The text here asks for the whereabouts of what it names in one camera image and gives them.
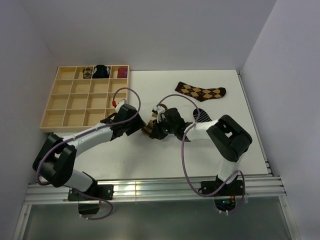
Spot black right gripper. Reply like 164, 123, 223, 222
150, 116, 176, 140

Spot tan brown striped sock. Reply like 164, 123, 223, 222
141, 103, 168, 136

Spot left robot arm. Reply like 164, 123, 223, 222
32, 103, 146, 200

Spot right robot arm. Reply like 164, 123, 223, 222
147, 104, 253, 195

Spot black white striped sock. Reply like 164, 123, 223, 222
192, 108, 212, 123

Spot brown argyle sock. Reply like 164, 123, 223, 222
174, 81, 227, 102

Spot rolled red sock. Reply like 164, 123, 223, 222
117, 67, 128, 79

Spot wooden compartment tray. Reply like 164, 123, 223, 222
40, 64, 130, 133

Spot rolled black blue sock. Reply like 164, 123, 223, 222
92, 64, 111, 79

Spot rolled argyle sock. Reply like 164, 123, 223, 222
82, 66, 93, 79

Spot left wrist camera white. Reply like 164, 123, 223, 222
112, 99, 127, 113

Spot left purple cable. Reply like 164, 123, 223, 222
36, 87, 142, 221

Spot purple cable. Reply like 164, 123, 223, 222
36, 87, 142, 221
156, 93, 246, 213

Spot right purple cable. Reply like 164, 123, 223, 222
156, 93, 246, 213

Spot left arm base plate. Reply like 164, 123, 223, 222
67, 183, 115, 216

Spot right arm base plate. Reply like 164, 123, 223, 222
198, 177, 246, 213

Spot aluminium rail frame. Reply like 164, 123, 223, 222
14, 70, 301, 240

